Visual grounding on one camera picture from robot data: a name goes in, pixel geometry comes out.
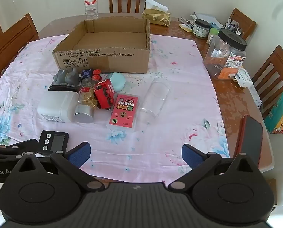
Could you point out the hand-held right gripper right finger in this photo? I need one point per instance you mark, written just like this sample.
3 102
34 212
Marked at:
191 154

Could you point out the black digital timer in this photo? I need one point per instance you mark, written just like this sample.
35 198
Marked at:
57 141

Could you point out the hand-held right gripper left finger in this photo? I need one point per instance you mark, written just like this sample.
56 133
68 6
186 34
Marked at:
80 153

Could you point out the bunch of black pens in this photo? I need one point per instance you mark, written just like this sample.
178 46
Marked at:
186 23

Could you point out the clear bottle of gold capsules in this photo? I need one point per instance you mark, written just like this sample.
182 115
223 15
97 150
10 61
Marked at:
84 99

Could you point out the small jar black lid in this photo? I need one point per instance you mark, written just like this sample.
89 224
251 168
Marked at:
201 29

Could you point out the red smartphone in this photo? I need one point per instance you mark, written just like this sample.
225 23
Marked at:
252 137

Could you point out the teal printed carton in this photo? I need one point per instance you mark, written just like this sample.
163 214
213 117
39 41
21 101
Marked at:
275 106

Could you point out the clear plastic water bottle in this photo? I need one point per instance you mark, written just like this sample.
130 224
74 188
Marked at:
91 2

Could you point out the small bottle green lid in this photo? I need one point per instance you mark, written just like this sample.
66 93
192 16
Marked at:
212 36

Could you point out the white paper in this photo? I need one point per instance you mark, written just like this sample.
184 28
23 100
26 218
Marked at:
55 104

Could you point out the brown cardboard box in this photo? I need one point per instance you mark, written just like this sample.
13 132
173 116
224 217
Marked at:
103 59

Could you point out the gold tissue pack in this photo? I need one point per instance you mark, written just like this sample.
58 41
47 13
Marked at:
155 17

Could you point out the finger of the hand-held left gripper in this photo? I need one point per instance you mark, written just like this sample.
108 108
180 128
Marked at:
20 146

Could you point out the pink floral tablecloth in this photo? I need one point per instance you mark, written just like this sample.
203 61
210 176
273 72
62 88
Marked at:
179 87

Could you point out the clear plastic cup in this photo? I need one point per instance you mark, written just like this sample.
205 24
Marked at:
155 99

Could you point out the red toy truck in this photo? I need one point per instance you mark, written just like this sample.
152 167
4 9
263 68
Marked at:
104 91

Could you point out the pink card pack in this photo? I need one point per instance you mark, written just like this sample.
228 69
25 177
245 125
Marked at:
123 111

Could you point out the grey elephant toy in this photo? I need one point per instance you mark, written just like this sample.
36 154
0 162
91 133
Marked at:
65 77

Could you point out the large clear jar black lid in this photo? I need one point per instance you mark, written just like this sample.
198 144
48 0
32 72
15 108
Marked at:
224 52

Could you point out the white paper pad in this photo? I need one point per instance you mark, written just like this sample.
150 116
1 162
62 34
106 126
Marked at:
208 17

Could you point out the white packet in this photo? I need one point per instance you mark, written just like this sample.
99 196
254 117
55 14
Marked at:
255 97

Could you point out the small white carton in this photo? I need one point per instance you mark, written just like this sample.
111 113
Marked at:
244 78

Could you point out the mint green round case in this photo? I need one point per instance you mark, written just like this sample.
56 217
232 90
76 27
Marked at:
118 82

